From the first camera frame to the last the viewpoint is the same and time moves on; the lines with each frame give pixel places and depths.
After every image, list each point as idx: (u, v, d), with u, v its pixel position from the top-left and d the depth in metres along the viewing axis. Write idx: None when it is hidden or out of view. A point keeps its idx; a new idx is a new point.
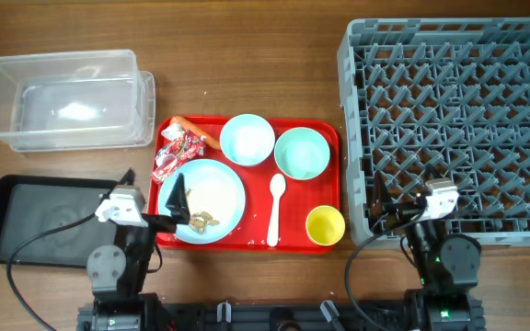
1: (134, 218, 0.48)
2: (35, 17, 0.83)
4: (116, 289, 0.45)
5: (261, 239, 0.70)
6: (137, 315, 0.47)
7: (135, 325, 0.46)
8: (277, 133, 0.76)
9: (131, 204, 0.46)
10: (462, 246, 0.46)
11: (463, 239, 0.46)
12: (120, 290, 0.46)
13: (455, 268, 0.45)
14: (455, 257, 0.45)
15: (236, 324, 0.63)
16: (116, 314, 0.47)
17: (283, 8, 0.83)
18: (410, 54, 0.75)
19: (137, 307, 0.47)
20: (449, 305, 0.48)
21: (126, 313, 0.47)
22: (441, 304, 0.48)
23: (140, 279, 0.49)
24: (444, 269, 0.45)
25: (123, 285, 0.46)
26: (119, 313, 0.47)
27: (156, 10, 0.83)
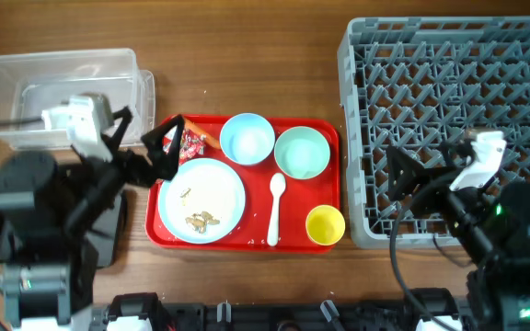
1: (89, 131, 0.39)
2: (34, 16, 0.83)
4: (34, 204, 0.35)
5: (261, 238, 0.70)
6: (63, 269, 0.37)
7: (60, 283, 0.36)
8: (277, 133, 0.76)
9: (85, 113, 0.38)
10: None
11: None
12: (38, 200, 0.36)
13: None
14: None
15: (236, 325, 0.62)
16: (37, 264, 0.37)
17: (283, 6, 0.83)
18: (410, 53, 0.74)
19: (74, 245, 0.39)
20: None
21: (40, 275, 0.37)
22: (522, 299, 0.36)
23: (86, 222, 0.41)
24: (524, 257, 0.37)
25: (46, 201, 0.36)
26: (40, 263, 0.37)
27: (156, 9, 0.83)
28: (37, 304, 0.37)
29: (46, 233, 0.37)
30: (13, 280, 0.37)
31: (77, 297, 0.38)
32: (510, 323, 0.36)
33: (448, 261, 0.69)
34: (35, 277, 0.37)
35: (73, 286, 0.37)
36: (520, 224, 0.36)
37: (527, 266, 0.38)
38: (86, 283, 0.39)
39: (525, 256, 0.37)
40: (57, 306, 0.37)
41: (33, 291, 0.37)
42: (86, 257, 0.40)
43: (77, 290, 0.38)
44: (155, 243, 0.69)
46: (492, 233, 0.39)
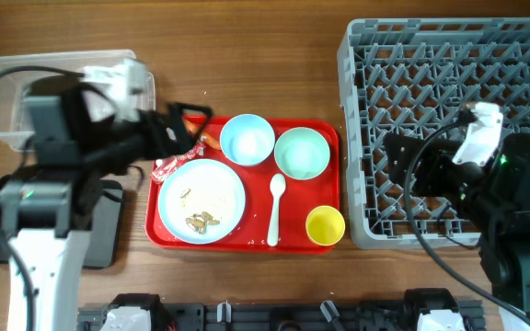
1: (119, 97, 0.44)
2: (35, 17, 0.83)
4: (57, 108, 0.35)
5: (261, 239, 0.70)
6: (66, 188, 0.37)
7: (60, 199, 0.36)
8: (277, 133, 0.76)
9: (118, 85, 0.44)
10: None
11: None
12: (61, 108, 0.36)
13: None
14: None
15: (236, 324, 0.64)
16: (38, 182, 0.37)
17: (283, 8, 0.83)
18: (410, 54, 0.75)
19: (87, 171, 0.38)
20: None
21: (41, 185, 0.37)
22: None
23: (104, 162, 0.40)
24: None
25: (68, 115, 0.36)
26: (40, 182, 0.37)
27: (156, 10, 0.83)
28: (37, 213, 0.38)
29: (58, 151, 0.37)
30: (13, 191, 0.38)
31: (76, 214, 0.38)
32: None
33: (449, 262, 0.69)
34: (39, 193, 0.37)
35: (74, 203, 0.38)
36: (526, 169, 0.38)
37: None
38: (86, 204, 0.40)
39: None
40: (57, 218, 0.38)
41: (32, 204, 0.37)
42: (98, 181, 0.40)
43: (78, 204, 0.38)
44: (155, 244, 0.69)
46: (499, 189, 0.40)
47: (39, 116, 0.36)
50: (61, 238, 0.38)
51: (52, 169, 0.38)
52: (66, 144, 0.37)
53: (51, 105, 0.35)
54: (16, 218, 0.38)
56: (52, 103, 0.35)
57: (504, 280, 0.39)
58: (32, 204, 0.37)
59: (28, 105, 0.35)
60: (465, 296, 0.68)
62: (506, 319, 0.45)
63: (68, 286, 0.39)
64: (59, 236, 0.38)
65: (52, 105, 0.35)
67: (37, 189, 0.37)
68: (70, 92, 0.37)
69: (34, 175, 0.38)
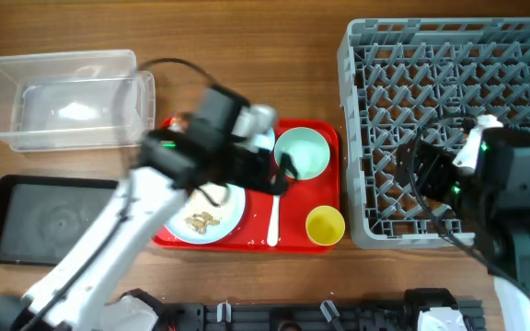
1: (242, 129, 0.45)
2: (35, 17, 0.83)
4: (231, 103, 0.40)
5: (261, 239, 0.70)
6: (192, 162, 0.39)
7: (187, 165, 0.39)
8: (277, 133, 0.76)
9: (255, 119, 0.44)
10: (528, 145, 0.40)
11: (524, 145, 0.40)
12: (229, 106, 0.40)
13: (525, 185, 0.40)
14: (526, 157, 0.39)
15: (236, 324, 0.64)
16: (180, 144, 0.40)
17: (283, 8, 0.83)
18: (410, 54, 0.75)
19: (214, 155, 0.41)
20: None
21: (182, 151, 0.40)
22: None
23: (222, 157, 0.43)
24: (514, 189, 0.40)
25: (234, 114, 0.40)
26: (183, 147, 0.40)
27: (156, 10, 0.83)
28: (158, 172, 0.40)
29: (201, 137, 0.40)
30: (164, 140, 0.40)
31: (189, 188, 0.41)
32: (524, 256, 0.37)
33: (449, 262, 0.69)
34: (174, 151, 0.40)
35: (192, 176, 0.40)
36: (501, 149, 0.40)
37: (525, 197, 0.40)
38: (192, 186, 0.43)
39: (517, 187, 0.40)
40: (177, 173, 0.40)
41: (165, 159, 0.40)
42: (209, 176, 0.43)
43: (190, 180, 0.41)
44: (154, 243, 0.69)
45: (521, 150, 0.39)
46: (484, 177, 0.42)
47: (210, 102, 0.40)
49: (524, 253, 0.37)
50: (171, 194, 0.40)
51: (190, 142, 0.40)
52: (211, 132, 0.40)
53: (222, 104, 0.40)
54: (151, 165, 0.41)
56: (229, 106, 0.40)
57: (499, 256, 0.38)
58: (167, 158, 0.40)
59: (210, 94, 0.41)
60: (465, 296, 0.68)
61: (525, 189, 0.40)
62: (502, 302, 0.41)
63: (137, 245, 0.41)
64: (171, 192, 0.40)
65: (226, 107, 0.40)
67: (178, 150, 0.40)
68: (242, 101, 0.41)
69: (178, 139, 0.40)
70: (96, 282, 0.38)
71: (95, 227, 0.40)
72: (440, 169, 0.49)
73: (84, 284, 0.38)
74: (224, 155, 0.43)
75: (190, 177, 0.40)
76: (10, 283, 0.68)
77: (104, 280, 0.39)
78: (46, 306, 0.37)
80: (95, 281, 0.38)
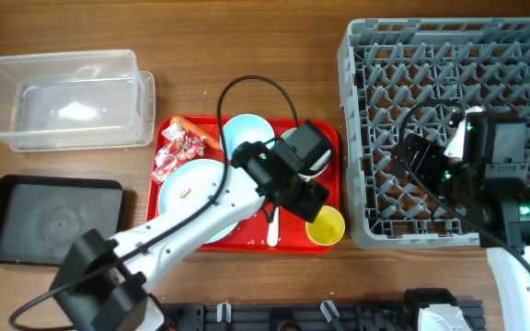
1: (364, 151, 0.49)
2: (35, 17, 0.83)
4: (316, 142, 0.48)
5: (261, 239, 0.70)
6: (270, 178, 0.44)
7: (265, 179, 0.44)
8: (277, 133, 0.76)
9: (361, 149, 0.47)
10: (512, 121, 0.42)
11: (507, 120, 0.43)
12: (314, 143, 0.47)
13: (509, 158, 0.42)
14: (508, 131, 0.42)
15: (236, 324, 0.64)
16: (270, 158, 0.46)
17: (283, 8, 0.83)
18: (410, 54, 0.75)
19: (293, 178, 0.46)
20: (527, 197, 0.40)
21: (276, 166, 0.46)
22: (521, 199, 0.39)
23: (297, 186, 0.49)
24: (500, 163, 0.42)
25: (314, 150, 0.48)
26: (271, 162, 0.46)
27: (156, 10, 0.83)
28: (248, 178, 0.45)
29: (285, 161, 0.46)
30: (260, 154, 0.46)
31: (268, 200, 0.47)
32: (512, 221, 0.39)
33: (449, 262, 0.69)
34: (261, 165, 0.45)
35: (271, 190, 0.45)
36: (486, 125, 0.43)
37: (510, 169, 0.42)
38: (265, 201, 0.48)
39: (501, 160, 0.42)
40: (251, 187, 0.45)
41: (255, 173, 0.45)
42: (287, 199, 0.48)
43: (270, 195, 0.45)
44: None
45: (502, 126, 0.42)
46: (470, 154, 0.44)
47: (302, 135, 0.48)
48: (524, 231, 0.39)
49: (513, 219, 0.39)
50: (257, 197, 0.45)
51: (282, 161, 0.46)
52: (297, 160, 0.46)
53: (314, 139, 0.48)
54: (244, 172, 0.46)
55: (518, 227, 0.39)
56: (317, 142, 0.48)
57: (488, 224, 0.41)
58: (256, 172, 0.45)
59: (305, 128, 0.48)
60: (465, 296, 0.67)
61: (510, 162, 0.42)
62: (496, 271, 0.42)
63: (213, 230, 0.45)
64: (257, 196, 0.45)
65: (316, 142, 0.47)
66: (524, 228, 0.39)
67: (267, 165, 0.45)
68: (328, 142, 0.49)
69: (274, 155, 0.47)
70: (176, 248, 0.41)
71: (190, 201, 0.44)
72: (431, 159, 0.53)
73: (166, 247, 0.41)
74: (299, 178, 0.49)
75: (276, 189, 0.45)
76: (10, 283, 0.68)
77: (180, 252, 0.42)
78: (132, 253, 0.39)
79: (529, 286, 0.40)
80: (174, 246, 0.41)
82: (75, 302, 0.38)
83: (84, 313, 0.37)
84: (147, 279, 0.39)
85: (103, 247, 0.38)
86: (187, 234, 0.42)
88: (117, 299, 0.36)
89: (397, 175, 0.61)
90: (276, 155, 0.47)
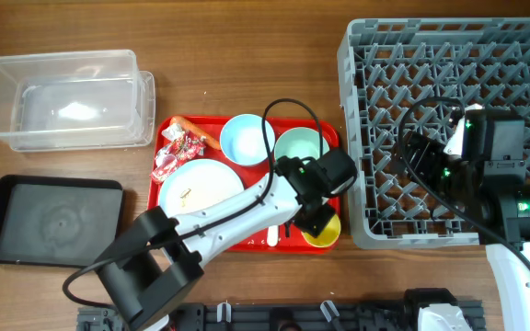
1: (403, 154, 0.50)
2: (35, 17, 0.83)
4: (347, 166, 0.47)
5: (261, 239, 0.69)
6: (303, 191, 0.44)
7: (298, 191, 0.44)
8: (277, 133, 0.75)
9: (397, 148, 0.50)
10: (512, 119, 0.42)
11: (506, 117, 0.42)
12: (344, 170, 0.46)
13: (508, 155, 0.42)
14: (508, 128, 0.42)
15: (236, 324, 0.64)
16: (305, 169, 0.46)
17: (283, 8, 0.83)
18: (410, 54, 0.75)
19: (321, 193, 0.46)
20: (527, 192, 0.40)
21: (315, 181, 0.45)
22: (519, 195, 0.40)
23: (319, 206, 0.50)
24: (499, 160, 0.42)
25: (340, 177, 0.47)
26: (307, 173, 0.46)
27: (156, 10, 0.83)
28: (289, 188, 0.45)
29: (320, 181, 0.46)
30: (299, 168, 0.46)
31: (301, 211, 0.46)
32: (510, 216, 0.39)
33: (448, 262, 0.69)
34: (298, 175, 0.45)
35: (306, 203, 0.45)
36: (484, 122, 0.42)
37: (508, 167, 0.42)
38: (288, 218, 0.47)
39: (500, 157, 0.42)
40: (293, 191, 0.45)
41: (295, 184, 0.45)
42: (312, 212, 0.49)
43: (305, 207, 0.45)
44: None
45: (501, 122, 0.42)
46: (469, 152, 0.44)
47: (331, 159, 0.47)
48: (524, 226, 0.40)
49: (512, 216, 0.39)
50: (295, 205, 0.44)
51: (317, 180, 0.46)
52: (328, 180, 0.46)
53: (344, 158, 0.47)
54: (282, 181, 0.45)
55: (516, 223, 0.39)
56: (347, 166, 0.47)
57: (488, 221, 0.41)
58: (294, 184, 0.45)
59: (335, 152, 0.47)
60: (464, 296, 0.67)
61: (509, 159, 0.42)
62: (495, 268, 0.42)
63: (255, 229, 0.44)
64: (295, 203, 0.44)
65: (347, 165, 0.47)
66: (523, 224, 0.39)
67: (302, 176, 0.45)
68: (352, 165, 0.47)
69: (313, 172, 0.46)
70: (227, 237, 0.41)
71: (236, 197, 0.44)
72: (431, 157, 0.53)
73: (218, 234, 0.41)
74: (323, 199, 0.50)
75: (314, 200, 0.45)
76: (10, 283, 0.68)
77: (230, 241, 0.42)
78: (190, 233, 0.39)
79: (527, 281, 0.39)
80: (224, 233, 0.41)
82: (122, 275, 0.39)
83: (129, 285, 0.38)
84: (203, 259, 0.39)
85: (165, 225, 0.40)
86: (238, 226, 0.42)
88: (173, 274, 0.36)
89: (398, 170, 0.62)
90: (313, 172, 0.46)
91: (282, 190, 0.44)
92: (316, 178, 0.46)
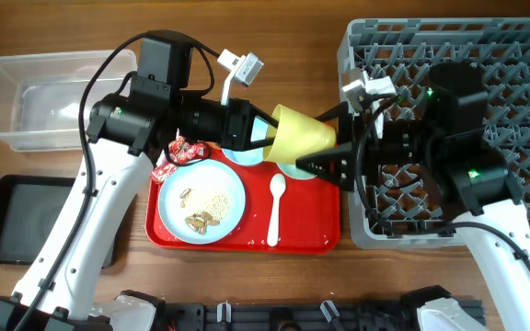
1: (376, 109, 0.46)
2: (34, 17, 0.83)
4: (236, 74, 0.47)
5: (261, 239, 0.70)
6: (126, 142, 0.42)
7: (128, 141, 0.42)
8: None
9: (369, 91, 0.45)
10: (477, 90, 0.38)
11: (468, 89, 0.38)
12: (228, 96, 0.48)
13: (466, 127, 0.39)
14: (471, 103, 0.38)
15: (236, 324, 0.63)
16: (124, 108, 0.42)
17: (283, 8, 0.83)
18: (410, 54, 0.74)
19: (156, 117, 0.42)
20: (479, 162, 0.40)
21: (135, 108, 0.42)
22: (468, 166, 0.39)
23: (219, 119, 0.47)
24: (457, 132, 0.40)
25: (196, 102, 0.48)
26: (129, 110, 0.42)
27: (156, 10, 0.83)
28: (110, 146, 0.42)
29: (152, 102, 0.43)
30: (108, 107, 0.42)
31: (152, 146, 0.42)
32: (465, 188, 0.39)
33: (449, 262, 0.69)
34: (126, 110, 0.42)
35: (150, 137, 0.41)
36: (445, 97, 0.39)
37: (468, 138, 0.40)
38: (164, 138, 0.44)
39: (459, 131, 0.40)
40: (130, 127, 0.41)
41: (122, 120, 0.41)
42: (212, 125, 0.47)
43: (162, 114, 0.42)
44: (155, 244, 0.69)
45: (466, 97, 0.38)
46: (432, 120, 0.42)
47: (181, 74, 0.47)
48: (479, 196, 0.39)
49: (466, 188, 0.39)
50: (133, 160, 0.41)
51: (147, 98, 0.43)
52: (163, 85, 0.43)
53: (165, 52, 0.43)
54: (99, 128, 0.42)
55: (472, 193, 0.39)
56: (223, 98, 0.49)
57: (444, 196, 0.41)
58: (120, 122, 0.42)
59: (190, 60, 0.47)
60: (464, 296, 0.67)
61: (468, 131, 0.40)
62: (472, 247, 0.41)
63: (119, 206, 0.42)
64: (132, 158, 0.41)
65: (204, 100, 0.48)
66: (478, 193, 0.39)
67: (128, 113, 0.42)
68: (183, 46, 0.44)
69: (129, 101, 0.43)
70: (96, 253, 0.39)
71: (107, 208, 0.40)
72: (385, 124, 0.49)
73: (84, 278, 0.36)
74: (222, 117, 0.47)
75: (142, 143, 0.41)
76: (11, 283, 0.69)
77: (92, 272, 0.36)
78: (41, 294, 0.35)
79: (498, 242, 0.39)
80: (89, 237, 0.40)
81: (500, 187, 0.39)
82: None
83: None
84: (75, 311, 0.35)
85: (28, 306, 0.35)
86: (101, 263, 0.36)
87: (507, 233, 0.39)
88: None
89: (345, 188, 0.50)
90: (133, 94, 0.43)
91: (105, 165, 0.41)
92: (198, 45, 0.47)
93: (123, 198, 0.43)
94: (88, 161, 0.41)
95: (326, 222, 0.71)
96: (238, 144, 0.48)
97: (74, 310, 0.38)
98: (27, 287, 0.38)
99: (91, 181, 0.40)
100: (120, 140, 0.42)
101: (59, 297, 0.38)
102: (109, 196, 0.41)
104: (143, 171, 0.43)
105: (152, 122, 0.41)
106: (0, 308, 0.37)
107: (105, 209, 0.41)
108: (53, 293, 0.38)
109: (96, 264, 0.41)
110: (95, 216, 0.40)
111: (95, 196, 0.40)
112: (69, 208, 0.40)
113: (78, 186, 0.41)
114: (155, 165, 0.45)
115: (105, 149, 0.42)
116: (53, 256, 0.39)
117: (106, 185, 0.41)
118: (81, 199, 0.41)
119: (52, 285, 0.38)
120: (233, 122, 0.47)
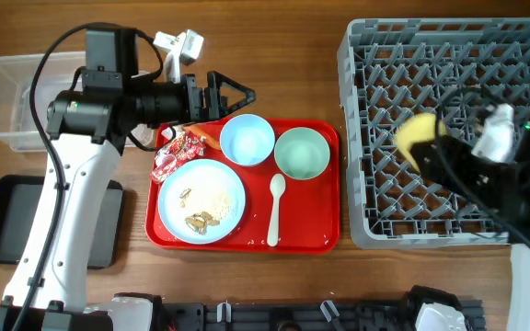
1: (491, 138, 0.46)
2: (34, 17, 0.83)
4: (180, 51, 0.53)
5: (261, 239, 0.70)
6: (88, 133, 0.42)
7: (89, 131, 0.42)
8: (277, 133, 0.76)
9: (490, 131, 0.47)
10: None
11: None
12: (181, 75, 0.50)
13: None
14: None
15: (236, 324, 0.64)
16: (79, 101, 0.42)
17: (283, 8, 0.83)
18: (410, 54, 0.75)
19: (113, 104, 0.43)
20: None
21: (89, 99, 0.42)
22: None
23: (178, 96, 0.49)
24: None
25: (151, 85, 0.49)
26: (83, 102, 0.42)
27: (156, 10, 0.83)
28: (73, 141, 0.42)
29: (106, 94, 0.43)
30: (63, 102, 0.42)
31: (113, 132, 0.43)
32: None
33: (448, 262, 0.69)
34: (83, 102, 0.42)
35: (109, 124, 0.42)
36: None
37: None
38: (124, 124, 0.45)
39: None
40: (88, 119, 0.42)
41: (79, 113, 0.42)
42: (172, 102, 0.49)
43: (118, 100, 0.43)
44: (155, 244, 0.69)
45: None
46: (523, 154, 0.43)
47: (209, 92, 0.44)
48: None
49: None
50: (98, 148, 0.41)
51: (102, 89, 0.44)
52: (113, 74, 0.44)
53: (109, 42, 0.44)
54: (59, 124, 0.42)
55: None
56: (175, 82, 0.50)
57: (524, 220, 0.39)
58: (76, 115, 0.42)
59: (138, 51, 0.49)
60: (464, 296, 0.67)
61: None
62: (518, 275, 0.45)
63: (92, 196, 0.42)
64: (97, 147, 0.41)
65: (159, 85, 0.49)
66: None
67: (84, 105, 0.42)
68: (127, 32, 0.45)
69: (82, 94, 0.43)
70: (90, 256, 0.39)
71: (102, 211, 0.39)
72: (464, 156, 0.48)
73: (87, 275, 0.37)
74: (180, 92, 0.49)
75: (105, 131, 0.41)
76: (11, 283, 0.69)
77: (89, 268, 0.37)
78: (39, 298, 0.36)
79: None
80: (66, 231, 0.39)
81: None
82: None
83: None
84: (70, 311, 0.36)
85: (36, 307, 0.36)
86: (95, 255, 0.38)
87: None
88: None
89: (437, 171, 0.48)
90: (86, 89, 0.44)
91: (72, 158, 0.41)
92: (149, 38, 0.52)
93: (97, 188, 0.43)
94: (54, 158, 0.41)
95: (325, 222, 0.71)
96: (211, 111, 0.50)
97: (68, 301, 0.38)
98: (17, 289, 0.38)
99: (61, 176, 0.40)
100: (81, 132, 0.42)
101: (51, 291, 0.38)
102: (82, 187, 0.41)
104: (111, 158, 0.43)
105: (110, 108, 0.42)
106: None
107: (78, 201, 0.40)
108: (44, 290, 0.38)
109: (83, 256, 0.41)
110: (70, 210, 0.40)
111: (67, 189, 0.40)
112: (43, 205, 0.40)
113: (50, 183, 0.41)
114: (120, 152, 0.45)
115: (70, 142, 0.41)
116: (37, 255, 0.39)
117: (75, 176, 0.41)
118: (53, 195, 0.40)
119: (41, 281, 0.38)
120: (193, 93, 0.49)
